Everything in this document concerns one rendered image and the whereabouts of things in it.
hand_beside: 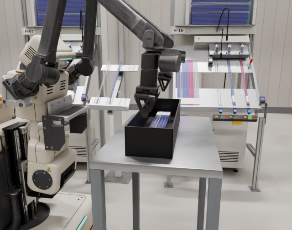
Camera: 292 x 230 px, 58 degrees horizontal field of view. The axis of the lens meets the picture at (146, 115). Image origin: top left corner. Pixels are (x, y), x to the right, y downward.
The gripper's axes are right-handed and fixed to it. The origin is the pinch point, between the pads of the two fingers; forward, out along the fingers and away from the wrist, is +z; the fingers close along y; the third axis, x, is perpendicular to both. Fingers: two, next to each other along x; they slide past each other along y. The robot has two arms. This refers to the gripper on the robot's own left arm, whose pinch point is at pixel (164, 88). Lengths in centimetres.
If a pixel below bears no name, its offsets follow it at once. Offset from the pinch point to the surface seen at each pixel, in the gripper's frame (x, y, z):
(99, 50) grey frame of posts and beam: 77, 114, -15
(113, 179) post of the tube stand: 47, 71, 98
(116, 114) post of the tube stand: 48, 76, 38
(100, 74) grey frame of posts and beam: 76, 114, 8
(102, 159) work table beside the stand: 15, -61, 17
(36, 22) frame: 137, 104, -39
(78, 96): 79, 68, 22
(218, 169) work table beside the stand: -25, -62, 15
